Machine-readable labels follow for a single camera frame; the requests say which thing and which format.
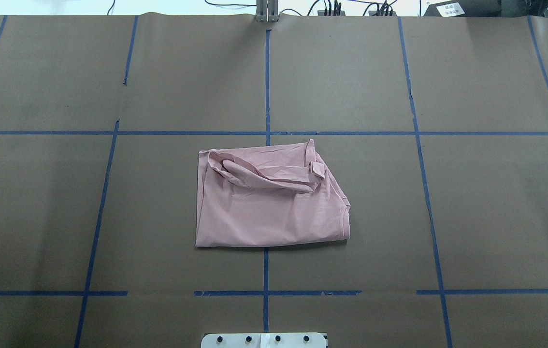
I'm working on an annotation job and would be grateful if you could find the aluminium frame post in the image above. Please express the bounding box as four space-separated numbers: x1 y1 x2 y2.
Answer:
255 0 280 23

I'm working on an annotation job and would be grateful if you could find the pink printed t-shirt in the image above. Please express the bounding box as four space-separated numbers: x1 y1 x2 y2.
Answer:
195 139 351 247

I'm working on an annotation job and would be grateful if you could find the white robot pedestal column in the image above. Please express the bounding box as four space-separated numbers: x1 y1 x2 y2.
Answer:
201 332 329 348

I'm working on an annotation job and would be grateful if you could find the black box with label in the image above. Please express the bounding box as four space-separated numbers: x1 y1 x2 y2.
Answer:
420 0 548 18

